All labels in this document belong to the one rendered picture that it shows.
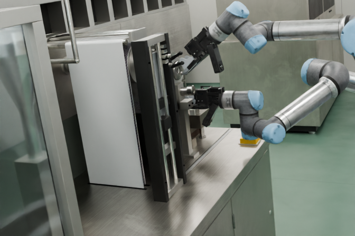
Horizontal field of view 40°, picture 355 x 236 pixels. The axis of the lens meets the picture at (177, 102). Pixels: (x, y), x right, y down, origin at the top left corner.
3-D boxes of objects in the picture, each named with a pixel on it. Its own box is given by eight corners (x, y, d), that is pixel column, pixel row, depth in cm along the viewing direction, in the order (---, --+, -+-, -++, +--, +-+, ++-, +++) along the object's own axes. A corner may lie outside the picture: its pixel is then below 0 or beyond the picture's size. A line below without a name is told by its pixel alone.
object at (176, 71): (176, 57, 193) (184, 67, 199) (172, 57, 194) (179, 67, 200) (173, 73, 190) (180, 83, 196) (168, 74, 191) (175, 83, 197)
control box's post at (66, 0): (77, 60, 144) (65, -8, 139) (73, 61, 145) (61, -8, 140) (80, 59, 146) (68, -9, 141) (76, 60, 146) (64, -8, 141)
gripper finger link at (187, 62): (174, 65, 195) (189, 50, 191) (184, 76, 195) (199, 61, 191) (171, 67, 193) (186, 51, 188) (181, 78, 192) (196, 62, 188)
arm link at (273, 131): (366, 84, 193) (276, 153, 179) (346, 79, 203) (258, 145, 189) (358, 58, 189) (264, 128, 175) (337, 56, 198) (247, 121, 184)
